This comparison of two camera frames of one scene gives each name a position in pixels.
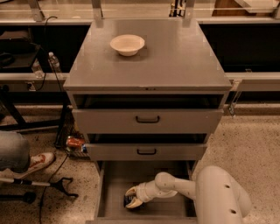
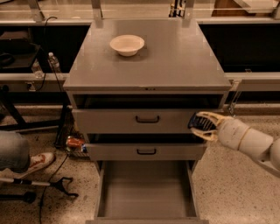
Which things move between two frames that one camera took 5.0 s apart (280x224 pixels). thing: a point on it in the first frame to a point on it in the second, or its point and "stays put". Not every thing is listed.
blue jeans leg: [14, 151] stays put
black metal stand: [9, 98] stays put
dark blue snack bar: [128, 198] to [201, 122]
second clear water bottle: [38, 69] stays put
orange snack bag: [74, 141] stays put
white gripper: [142, 193] to [231, 133]
